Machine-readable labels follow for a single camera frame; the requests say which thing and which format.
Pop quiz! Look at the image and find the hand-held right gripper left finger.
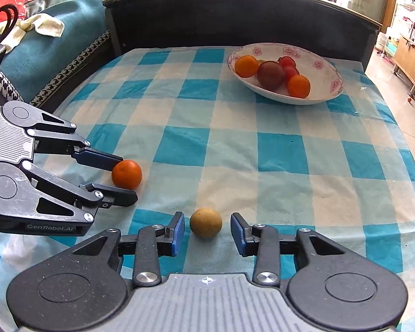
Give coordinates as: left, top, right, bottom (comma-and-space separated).
67, 212, 185, 287

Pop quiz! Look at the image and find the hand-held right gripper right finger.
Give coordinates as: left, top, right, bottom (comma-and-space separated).
230, 212, 347, 287

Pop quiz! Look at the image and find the dark headboard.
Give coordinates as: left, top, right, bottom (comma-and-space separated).
102, 0, 383, 70

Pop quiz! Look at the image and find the wooden media cabinet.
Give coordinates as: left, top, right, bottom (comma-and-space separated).
389, 34, 415, 108

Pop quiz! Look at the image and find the white storage rack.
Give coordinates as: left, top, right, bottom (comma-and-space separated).
376, 5, 402, 59

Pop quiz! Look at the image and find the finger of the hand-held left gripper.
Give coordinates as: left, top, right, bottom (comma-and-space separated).
19, 160, 139, 223
28, 112, 124, 172

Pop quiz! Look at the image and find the white floral plate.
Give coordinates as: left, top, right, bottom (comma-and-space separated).
227, 43, 344, 105

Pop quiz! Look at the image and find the teal sofa blanket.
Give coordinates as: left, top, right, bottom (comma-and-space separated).
0, 0, 115, 108

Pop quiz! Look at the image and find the small orange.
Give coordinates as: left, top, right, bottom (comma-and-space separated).
234, 55, 260, 78
111, 159, 142, 190
287, 75, 311, 99

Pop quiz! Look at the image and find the dark red tomato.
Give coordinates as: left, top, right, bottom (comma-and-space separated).
256, 60, 286, 90

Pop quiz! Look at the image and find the blue checkered tablecloth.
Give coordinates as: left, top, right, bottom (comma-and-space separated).
0, 46, 415, 332

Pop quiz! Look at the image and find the black strap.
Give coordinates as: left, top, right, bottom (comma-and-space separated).
0, 4, 19, 44

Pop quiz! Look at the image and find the white towel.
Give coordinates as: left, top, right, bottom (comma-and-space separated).
0, 14, 66, 51

